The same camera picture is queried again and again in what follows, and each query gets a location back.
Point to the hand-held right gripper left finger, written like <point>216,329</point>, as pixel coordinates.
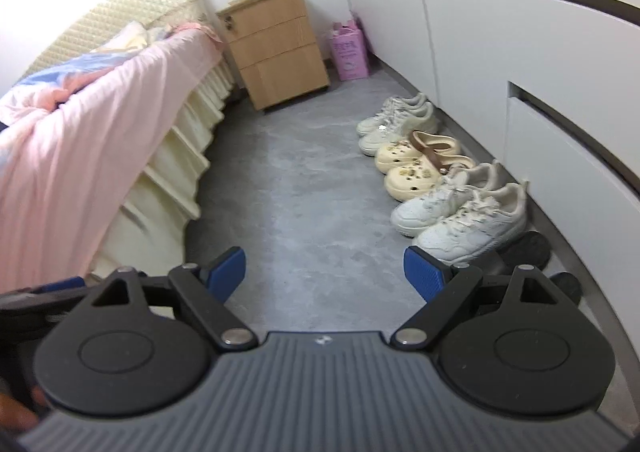
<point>225,274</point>

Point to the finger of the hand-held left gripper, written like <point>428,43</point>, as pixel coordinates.
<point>55,287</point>

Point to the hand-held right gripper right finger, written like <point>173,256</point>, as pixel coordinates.
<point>427,274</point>

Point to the white chunky sneaker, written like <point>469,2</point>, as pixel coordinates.
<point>470,232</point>
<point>435,204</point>

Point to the cream clog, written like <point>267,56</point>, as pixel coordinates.
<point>410,180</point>
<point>400,155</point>

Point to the black slide sandal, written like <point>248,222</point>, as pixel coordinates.
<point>530,249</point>
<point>567,284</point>

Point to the white low lace-up sneaker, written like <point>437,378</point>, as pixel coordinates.
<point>400,137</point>
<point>385,117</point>

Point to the person's left hand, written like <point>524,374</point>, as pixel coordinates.
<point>17,417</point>

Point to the bed with pink sheet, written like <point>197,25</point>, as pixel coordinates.
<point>185,132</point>

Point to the pink bed with cream skirt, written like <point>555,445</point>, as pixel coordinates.
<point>100,132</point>

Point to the wooden nightstand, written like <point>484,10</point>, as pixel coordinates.
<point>275,47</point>

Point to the pink carton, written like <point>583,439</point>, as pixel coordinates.
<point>350,55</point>

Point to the white wardrobe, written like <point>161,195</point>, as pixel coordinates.
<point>475,32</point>

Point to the cream quilted headboard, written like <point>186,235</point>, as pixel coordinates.
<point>115,12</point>

